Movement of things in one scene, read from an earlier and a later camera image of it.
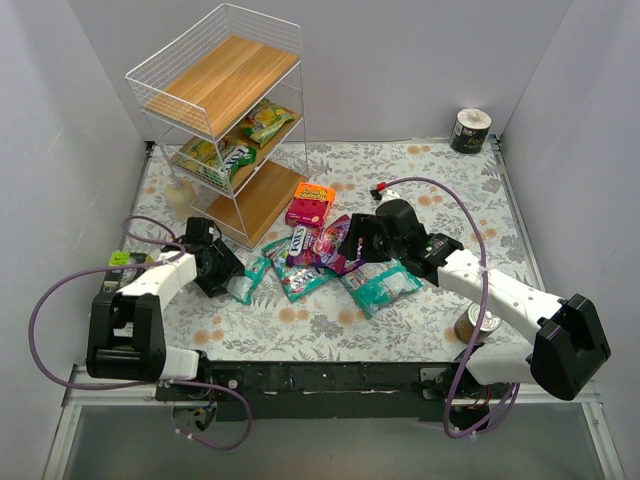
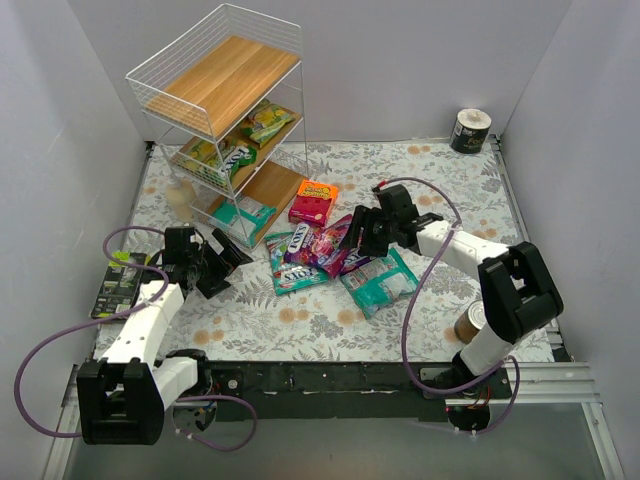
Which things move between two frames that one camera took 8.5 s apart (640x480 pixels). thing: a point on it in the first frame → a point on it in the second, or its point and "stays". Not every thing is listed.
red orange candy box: x=310 y=205 stays
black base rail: x=332 y=390 stays
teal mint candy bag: x=296 y=281 → x=244 y=215
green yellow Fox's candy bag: x=265 y=120 stays
